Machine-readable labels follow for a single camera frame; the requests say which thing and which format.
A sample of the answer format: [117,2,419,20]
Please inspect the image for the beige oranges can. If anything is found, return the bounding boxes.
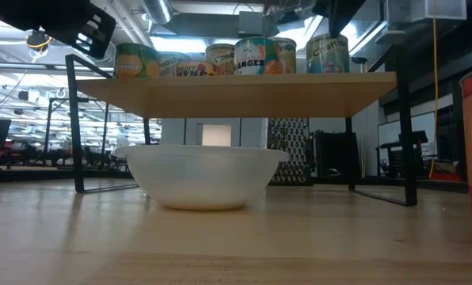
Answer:
[273,37,298,75]

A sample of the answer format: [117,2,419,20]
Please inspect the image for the small blue lid can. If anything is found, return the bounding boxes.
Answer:
[113,42,161,79]

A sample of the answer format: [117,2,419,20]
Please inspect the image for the wooden shelf black legs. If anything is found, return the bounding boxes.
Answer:
[64,44,418,207]

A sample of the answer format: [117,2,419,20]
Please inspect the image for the black ceiling device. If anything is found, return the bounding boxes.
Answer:
[25,29,54,52]

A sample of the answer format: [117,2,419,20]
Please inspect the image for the white plastic bowl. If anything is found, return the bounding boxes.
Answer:
[115,144,291,211]

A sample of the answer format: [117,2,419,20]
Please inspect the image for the white teal oranges can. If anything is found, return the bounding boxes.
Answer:
[234,37,281,76]

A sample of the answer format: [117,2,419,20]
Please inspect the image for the metal box grater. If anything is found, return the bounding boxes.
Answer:
[266,116,313,186]

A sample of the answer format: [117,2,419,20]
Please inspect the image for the red crate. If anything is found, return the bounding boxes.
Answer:
[428,169,463,183]

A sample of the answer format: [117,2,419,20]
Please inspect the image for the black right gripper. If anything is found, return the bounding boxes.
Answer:
[310,0,367,39]

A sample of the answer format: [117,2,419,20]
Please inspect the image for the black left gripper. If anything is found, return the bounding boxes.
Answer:
[0,0,117,60]

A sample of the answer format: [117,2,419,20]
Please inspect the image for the black cabinet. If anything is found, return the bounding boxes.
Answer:
[314,130,358,179]

